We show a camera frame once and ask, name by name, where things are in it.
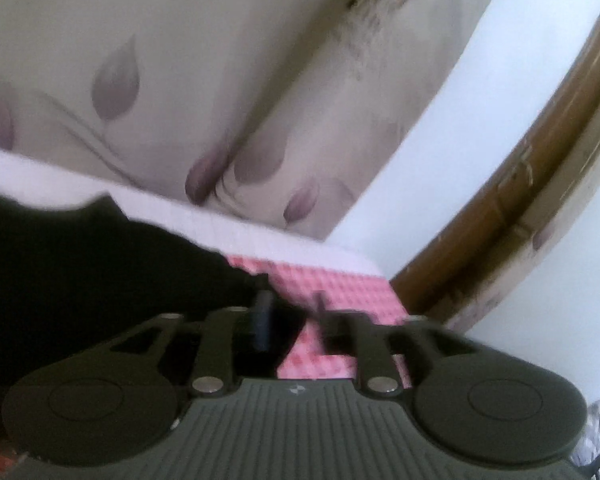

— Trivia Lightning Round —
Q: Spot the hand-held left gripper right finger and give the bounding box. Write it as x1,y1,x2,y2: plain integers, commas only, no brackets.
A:
314,291,477,397

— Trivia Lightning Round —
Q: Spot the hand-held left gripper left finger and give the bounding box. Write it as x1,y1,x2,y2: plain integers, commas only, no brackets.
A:
109,289,277,399

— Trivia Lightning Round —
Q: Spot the black garment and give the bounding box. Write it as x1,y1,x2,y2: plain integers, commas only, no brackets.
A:
0,180,307,443

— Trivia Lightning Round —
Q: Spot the pink checked blanket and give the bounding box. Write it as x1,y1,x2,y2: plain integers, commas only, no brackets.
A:
225,254,414,390

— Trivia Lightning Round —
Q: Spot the pink checkered bed sheet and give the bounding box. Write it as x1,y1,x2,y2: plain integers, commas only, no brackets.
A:
0,142,392,282

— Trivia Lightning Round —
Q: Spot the leaf print curtain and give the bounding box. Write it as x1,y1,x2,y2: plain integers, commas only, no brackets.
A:
0,0,512,242

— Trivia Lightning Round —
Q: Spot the brown wooden door frame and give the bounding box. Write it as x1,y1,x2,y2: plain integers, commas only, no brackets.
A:
390,24,600,332

